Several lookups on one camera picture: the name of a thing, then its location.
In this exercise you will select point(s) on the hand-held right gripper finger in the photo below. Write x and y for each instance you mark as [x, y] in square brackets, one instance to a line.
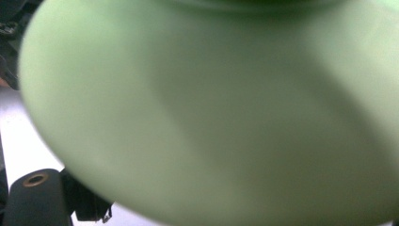
[87, 204]

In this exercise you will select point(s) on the green pump bottle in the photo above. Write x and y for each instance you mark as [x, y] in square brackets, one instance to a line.
[204, 109]

